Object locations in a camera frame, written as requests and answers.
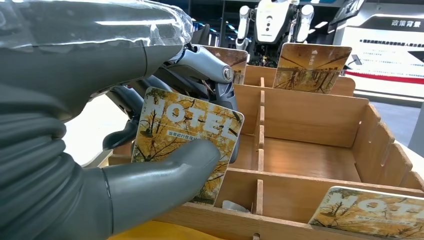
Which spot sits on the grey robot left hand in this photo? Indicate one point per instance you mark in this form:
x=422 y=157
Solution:
x=82 y=59

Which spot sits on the yellow hotel key card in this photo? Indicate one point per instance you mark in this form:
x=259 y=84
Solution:
x=185 y=122
x=236 y=61
x=364 y=215
x=308 y=73

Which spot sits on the wooden card organiser box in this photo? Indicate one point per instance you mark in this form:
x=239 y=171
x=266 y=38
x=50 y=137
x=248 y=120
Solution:
x=314 y=116

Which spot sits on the white black humanoid robot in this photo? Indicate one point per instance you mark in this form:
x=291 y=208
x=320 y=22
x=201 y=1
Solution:
x=275 y=23

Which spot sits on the white paper slip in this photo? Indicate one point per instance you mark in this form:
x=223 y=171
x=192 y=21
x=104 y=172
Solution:
x=235 y=207

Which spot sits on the grey kiosk stand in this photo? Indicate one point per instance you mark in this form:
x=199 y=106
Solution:
x=418 y=136

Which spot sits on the white display wall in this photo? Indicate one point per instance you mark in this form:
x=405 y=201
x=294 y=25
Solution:
x=381 y=46

